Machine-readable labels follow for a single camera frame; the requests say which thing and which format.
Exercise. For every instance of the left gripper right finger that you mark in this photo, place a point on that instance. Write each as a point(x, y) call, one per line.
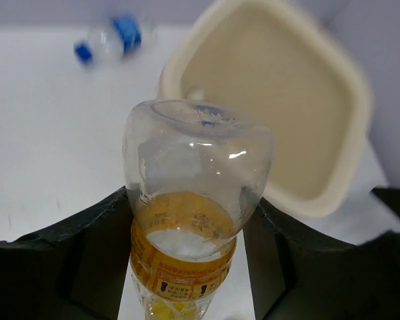
point(297, 272)

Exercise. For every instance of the orange label plastic bottle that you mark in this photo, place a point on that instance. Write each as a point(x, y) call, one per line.
point(191, 191)

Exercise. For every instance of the beige plastic bin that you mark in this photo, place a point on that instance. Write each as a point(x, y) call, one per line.
point(269, 60)

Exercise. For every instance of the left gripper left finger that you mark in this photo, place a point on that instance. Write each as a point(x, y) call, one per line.
point(72, 269)

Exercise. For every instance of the blue cap bottle behind bin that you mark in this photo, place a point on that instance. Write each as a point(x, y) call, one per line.
point(119, 37)

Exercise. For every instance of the blue label plastic bottle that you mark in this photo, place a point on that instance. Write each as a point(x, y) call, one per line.
point(208, 115)

